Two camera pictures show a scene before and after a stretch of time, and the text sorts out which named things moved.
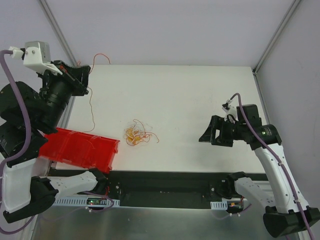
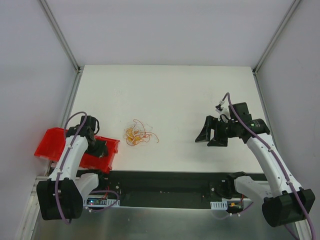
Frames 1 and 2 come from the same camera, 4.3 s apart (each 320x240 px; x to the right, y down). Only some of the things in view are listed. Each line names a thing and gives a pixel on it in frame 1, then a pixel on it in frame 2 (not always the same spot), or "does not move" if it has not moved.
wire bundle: (135, 134) does not move
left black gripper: (75, 80) -> (99, 148)
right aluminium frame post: (290, 11) does not move
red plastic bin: (80, 149) does not move
